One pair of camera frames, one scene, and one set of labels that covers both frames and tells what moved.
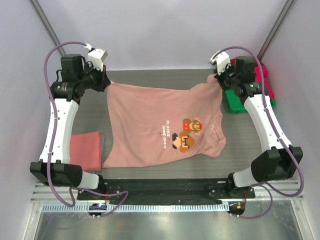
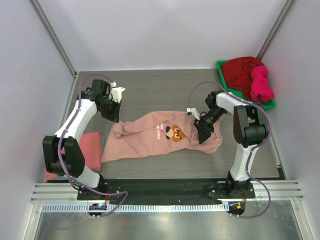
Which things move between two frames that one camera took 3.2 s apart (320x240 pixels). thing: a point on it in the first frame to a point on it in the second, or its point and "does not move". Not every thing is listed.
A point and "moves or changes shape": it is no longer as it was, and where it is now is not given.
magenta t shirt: (267, 89) does not move
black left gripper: (104, 81) to (114, 116)
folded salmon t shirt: (86, 151) does not move
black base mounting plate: (166, 191) does not move
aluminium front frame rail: (41, 192) does not move
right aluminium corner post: (286, 10) does not move
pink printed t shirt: (151, 124) moves or changes shape
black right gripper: (222, 81) to (203, 125)
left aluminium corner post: (42, 18) does not move
